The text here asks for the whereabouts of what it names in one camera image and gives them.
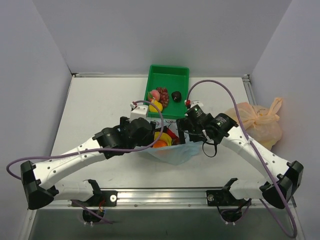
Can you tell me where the red chili pepper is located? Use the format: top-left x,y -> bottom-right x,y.
166,128 -> 177,140

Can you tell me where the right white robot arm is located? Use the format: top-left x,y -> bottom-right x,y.
176,104 -> 304,209

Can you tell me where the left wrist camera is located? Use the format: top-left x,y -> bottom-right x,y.
129,102 -> 149,122

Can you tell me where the blue printed plastic bag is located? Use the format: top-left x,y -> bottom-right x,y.
142,119 -> 201,166

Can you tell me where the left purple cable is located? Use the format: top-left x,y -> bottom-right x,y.
6,99 -> 165,225

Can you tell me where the orange fruit in bag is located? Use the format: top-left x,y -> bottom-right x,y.
152,140 -> 168,148

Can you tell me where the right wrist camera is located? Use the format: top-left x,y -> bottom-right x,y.
184,100 -> 204,109

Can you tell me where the red grape bunch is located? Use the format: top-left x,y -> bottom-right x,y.
156,87 -> 169,108

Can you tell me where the yellow pear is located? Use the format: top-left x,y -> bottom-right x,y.
148,98 -> 163,113

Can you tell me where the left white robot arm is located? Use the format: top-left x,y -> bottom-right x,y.
20,116 -> 156,210

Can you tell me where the yellow banana in bag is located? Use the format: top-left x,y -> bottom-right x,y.
154,131 -> 173,146

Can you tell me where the dark purple fruit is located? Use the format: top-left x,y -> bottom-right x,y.
171,91 -> 182,103

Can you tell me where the green plastic tray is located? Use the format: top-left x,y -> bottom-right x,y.
144,64 -> 190,120

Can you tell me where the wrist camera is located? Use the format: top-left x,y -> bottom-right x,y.
129,102 -> 149,122
184,100 -> 204,109

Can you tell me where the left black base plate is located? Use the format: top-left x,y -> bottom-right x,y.
71,190 -> 118,208

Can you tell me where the orange plastic bag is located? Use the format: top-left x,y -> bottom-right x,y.
237,97 -> 283,150

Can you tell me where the peach fruit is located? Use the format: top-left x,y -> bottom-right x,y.
147,89 -> 161,102

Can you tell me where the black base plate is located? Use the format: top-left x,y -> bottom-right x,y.
206,189 -> 237,207
71,190 -> 118,208

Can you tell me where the aluminium front rail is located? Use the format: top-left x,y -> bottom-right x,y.
24,184 -> 284,210

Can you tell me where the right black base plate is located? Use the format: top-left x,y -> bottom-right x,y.
206,189 -> 237,207

